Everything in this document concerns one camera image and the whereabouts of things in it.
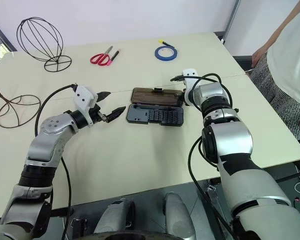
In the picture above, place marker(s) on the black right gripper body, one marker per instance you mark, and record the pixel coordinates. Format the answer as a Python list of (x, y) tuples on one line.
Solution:
[(182, 98)]

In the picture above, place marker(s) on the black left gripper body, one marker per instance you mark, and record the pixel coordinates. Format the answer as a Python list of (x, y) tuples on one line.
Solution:
[(96, 113)]

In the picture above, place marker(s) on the person's right forearm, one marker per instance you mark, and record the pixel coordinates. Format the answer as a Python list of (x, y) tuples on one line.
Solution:
[(287, 22)]

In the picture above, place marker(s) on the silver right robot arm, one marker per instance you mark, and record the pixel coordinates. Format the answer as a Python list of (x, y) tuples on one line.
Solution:
[(230, 140)]

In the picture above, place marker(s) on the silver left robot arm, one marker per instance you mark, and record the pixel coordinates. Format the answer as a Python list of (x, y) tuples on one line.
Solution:
[(50, 140)]

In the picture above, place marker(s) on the black screwdriver bit case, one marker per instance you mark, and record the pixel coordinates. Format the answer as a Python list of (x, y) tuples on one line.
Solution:
[(155, 116)]

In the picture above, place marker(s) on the person's right hand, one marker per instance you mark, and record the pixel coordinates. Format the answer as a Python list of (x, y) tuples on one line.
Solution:
[(258, 56)]

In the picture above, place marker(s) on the pink capped black marker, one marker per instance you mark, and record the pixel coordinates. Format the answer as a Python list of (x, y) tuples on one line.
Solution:
[(113, 57)]

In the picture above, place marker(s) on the blue tape roll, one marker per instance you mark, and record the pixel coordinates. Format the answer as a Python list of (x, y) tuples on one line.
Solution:
[(158, 55)]

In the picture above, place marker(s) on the yellow capped black marker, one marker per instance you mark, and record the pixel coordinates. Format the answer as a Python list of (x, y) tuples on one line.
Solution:
[(166, 43)]

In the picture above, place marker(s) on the person in white shirt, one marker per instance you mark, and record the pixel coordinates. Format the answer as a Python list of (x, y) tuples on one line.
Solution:
[(290, 62)]

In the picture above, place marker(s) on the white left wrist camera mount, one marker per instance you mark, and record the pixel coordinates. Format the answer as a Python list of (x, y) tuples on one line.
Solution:
[(83, 97)]

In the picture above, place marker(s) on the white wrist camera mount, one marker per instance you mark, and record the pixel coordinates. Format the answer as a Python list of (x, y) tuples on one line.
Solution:
[(188, 72), (83, 97)]

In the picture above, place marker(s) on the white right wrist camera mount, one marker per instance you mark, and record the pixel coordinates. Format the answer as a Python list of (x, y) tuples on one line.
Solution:
[(188, 72)]

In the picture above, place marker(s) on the grey metal post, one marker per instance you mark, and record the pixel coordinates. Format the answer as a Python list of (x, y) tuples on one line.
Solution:
[(231, 20)]

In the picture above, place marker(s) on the dark window frame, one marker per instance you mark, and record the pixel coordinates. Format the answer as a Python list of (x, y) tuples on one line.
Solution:
[(0, 32)]

